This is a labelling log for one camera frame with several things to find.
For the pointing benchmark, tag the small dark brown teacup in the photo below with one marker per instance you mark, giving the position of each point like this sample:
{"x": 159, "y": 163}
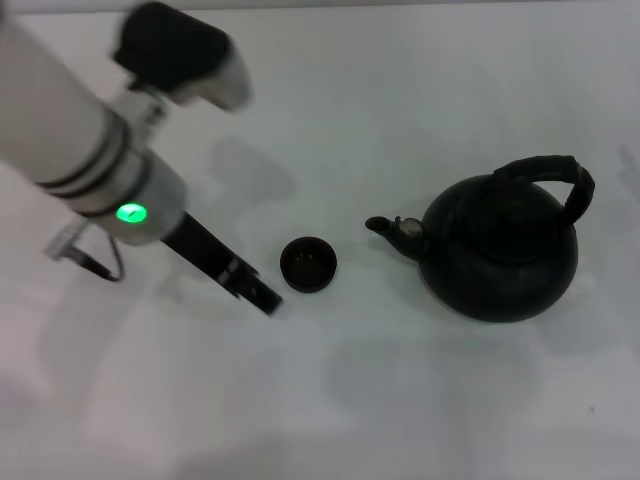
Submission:
{"x": 307, "y": 272}

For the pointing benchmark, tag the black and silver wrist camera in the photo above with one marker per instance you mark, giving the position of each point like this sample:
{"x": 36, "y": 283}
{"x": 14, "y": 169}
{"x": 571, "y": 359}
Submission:
{"x": 175, "y": 50}

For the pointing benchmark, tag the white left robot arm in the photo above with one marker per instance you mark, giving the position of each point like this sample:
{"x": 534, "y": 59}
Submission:
{"x": 60, "y": 125}

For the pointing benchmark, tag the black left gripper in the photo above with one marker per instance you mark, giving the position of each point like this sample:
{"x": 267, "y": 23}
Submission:
{"x": 200, "y": 245}

